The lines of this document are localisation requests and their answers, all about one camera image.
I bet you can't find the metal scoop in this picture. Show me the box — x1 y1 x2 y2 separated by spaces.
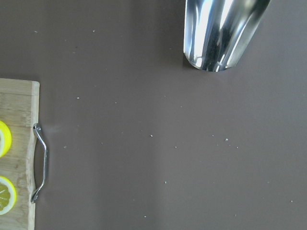
183 0 270 72

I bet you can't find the wooden cutting board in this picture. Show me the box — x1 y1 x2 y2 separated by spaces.
0 78 48 230

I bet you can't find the lemon half upper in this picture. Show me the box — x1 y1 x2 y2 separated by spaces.
0 121 12 157

